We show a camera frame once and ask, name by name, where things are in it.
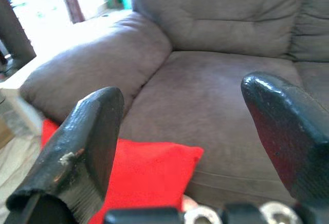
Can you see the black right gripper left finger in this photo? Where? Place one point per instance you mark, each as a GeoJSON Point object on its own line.
{"type": "Point", "coordinates": [77, 144]}

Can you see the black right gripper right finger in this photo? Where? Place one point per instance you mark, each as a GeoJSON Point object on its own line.
{"type": "Point", "coordinates": [290, 131]}

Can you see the red square pillow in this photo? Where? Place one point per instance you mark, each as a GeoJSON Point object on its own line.
{"type": "Point", "coordinates": [149, 172]}

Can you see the dark grey fabric sofa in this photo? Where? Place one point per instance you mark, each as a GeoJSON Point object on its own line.
{"type": "Point", "coordinates": [205, 93]}

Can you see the dark wooden door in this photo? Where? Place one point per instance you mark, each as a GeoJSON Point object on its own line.
{"type": "Point", "coordinates": [13, 28]}

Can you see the brown wooden door frame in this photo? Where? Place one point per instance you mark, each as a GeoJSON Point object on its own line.
{"type": "Point", "coordinates": [70, 0]}

